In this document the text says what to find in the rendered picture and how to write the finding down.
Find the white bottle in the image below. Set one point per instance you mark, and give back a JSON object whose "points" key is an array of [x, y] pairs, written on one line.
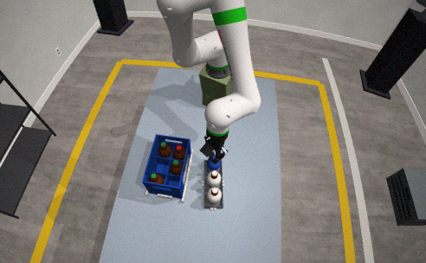
{"points": [[213, 180], [213, 196]]}

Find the brown bottle with green cap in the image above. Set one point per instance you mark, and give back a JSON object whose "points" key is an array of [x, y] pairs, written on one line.
{"points": [[175, 168], [164, 150]]}

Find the brown bottle with red cap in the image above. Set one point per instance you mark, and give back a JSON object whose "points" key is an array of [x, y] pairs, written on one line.
{"points": [[179, 153]]}

